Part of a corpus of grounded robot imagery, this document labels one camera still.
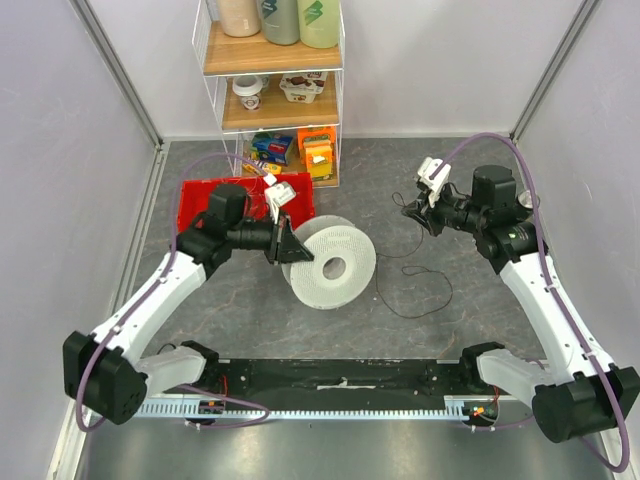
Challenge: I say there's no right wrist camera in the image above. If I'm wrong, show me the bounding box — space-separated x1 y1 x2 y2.
416 157 451 207

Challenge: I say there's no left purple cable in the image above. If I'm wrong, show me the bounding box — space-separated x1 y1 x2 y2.
74 152 279 433

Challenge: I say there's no white perforated spool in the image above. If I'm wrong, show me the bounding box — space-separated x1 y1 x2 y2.
282 215 376 310

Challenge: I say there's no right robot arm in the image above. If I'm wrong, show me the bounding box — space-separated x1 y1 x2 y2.
402 158 639 443

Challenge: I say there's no grey green bottle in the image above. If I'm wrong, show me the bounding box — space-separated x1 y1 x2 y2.
258 0 300 45

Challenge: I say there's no white paper cup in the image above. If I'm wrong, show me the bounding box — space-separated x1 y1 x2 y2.
232 75 263 111

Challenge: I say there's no white pudding cup pack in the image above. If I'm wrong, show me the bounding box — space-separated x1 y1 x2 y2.
279 71 328 104

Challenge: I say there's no blue green sponge pack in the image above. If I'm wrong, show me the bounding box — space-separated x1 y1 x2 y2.
250 132 295 166

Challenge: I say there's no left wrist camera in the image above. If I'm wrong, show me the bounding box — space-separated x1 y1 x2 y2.
264 182 296 223

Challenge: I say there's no black yellow can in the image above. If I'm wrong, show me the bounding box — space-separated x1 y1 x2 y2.
517 190 540 215

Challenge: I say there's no purple cable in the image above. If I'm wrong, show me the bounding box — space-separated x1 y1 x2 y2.
74 152 279 433
434 131 631 473

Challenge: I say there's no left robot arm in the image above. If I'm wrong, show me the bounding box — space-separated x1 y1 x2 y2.
63 182 314 432

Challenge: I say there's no white wire wooden shelf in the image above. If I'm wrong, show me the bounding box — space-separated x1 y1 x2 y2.
191 1 345 188

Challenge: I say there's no red compartment bin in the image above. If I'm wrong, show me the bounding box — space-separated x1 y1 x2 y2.
176 173 316 244

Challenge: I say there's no beige bottle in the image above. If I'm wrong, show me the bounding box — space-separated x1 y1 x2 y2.
217 0 261 38

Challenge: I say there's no yellow candy pack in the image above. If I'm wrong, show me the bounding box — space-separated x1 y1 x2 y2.
242 152 282 176

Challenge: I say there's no grey cable duct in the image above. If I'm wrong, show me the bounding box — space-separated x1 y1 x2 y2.
134 394 497 421

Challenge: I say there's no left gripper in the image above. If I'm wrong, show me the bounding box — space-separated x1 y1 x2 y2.
228 208 313 266

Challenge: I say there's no light green bottle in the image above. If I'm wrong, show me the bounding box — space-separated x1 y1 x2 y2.
297 0 340 49

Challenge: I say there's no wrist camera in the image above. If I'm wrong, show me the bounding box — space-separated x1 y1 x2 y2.
416 157 451 207
264 182 296 223

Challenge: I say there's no orange yellow sponge box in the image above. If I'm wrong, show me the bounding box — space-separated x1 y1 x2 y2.
297 126 337 181

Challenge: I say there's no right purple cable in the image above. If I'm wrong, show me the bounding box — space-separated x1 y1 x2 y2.
434 131 631 473

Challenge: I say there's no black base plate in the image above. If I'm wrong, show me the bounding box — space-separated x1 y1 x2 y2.
195 359 495 412

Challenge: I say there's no thin red wire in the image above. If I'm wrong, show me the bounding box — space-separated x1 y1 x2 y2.
234 175 269 221

